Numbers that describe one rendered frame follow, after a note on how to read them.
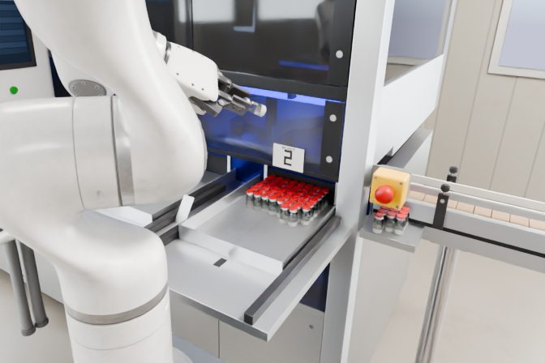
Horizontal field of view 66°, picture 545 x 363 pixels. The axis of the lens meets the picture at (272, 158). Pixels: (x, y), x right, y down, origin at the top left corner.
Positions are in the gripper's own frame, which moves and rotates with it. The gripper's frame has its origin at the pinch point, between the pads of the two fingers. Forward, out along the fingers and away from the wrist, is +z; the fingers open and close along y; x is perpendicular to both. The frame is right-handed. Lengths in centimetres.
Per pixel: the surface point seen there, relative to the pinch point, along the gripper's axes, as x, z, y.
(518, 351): -42, 175, 23
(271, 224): -24.6, 26.2, 6.6
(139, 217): -41.5, 0.4, 2.6
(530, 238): 14, 66, 20
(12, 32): -53, -37, -53
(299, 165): -14.3, 28.7, -5.2
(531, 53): 27, 193, -120
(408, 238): -5, 50, 14
